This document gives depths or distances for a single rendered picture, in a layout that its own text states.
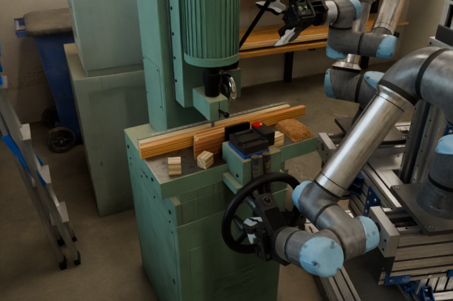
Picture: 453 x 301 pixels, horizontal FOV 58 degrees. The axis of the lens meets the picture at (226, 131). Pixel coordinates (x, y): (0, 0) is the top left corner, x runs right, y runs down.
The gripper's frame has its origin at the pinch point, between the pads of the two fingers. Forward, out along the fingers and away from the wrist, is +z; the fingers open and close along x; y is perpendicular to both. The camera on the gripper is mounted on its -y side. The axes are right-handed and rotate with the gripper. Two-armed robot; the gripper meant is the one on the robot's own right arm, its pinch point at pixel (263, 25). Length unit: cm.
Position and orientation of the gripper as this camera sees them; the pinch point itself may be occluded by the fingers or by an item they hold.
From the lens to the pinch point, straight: 127.8
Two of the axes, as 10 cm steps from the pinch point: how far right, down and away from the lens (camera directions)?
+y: 3.2, -3.5, -8.8
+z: -8.8, 2.3, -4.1
